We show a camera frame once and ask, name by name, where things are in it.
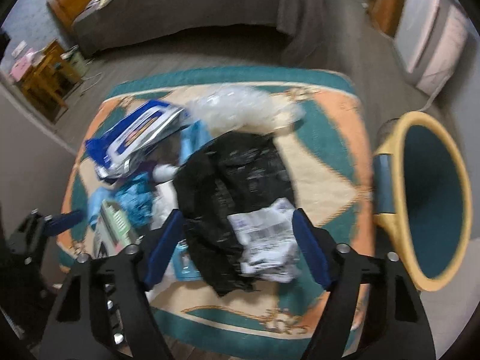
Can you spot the wooden nightstand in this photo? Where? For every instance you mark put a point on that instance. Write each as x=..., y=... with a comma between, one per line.
x=45, y=78

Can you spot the white air purifier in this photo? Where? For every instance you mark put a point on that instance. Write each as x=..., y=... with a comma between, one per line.
x=429, y=41

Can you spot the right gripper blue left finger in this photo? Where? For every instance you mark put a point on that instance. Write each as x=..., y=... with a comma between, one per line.
x=159, y=246

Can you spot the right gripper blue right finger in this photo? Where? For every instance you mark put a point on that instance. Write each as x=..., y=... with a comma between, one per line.
x=316, y=246

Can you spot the wooden cabinet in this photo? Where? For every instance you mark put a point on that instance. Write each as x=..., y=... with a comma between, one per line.
x=385, y=15

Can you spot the light blue face mask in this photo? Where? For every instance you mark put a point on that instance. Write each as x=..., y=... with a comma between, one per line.
x=193, y=138

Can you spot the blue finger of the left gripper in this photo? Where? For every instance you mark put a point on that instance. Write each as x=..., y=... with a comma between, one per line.
x=63, y=221

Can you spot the teal blue cloth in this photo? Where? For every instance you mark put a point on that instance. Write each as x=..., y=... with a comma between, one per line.
x=135, y=197

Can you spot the white small bottle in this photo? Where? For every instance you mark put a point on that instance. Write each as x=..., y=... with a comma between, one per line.
x=162, y=173

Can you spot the green white box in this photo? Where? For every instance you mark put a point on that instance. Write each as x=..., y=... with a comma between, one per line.
x=113, y=231

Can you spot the yellow teal trash bin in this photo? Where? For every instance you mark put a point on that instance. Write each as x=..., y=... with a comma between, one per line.
x=422, y=198

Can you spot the bed with brown cover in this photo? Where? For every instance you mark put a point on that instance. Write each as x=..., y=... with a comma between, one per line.
x=109, y=24

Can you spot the blue white snack bag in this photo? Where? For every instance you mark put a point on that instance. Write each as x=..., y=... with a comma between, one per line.
x=119, y=152

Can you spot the black plastic bag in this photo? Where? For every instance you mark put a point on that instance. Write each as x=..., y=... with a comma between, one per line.
x=234, y=173

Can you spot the clear plastic wrap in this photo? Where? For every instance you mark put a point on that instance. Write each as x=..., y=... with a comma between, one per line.
x=245, y=109

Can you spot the white printed paper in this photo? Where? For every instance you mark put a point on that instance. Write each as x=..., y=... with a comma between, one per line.
x=270, y=251

